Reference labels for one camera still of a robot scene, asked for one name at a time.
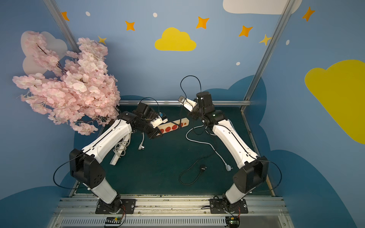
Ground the beige red socket power strip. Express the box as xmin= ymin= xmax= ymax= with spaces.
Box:
xmin=158 ymin=118 xmax=190 ymax=134

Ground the white power strip cord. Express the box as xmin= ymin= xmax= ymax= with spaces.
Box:
xmin=113 ymin=131 xmax=145 ymax=157

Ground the white power strip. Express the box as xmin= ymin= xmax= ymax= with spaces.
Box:
xmin=110 ymin=136 xmax=130 ymax=165

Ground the black power cord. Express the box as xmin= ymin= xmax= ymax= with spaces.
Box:
xmin=178 ymin=119 xmax=217 ymax=186

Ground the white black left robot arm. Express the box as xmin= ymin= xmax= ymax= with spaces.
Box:
xmin=69 ymin=102 xmax=168 ymax=214

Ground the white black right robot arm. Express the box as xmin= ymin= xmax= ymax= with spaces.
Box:
xmin=183 ymin=100 xmax=269 ymax=205

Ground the pink blossom artificial tree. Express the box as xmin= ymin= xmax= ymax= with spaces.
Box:
xmin=12 ymin=31 xmax=120 ymax=135

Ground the horizontal aluminium frame rail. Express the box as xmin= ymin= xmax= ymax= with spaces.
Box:
xmin=118 ymin=99 xmax=252 ymax=107

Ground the right vertical aluminium post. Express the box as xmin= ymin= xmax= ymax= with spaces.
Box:
xmin=240 ymin=0 xmax=296 ymax=114

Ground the vertical aluminium post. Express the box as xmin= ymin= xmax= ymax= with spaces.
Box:
xmin=43 ymin=0 xmax=80 ymax=53
xmin=240 ymin=0 xmax=296 ymax=114

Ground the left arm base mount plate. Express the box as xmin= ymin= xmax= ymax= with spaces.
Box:
xmin=95 ymin=198 xmax=136 ymax=214

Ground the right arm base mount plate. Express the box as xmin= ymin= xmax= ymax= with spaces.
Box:
xmin=208 ymin=197 xmax=249 ymax=214

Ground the front aluminium rail base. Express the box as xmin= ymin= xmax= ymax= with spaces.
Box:
xmin=48 ymin=194 xmax=294 ymax=228

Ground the left vertical aluminium post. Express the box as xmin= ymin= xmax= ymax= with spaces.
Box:
xmin=43 ymin=0 xmax=80 ymax=53

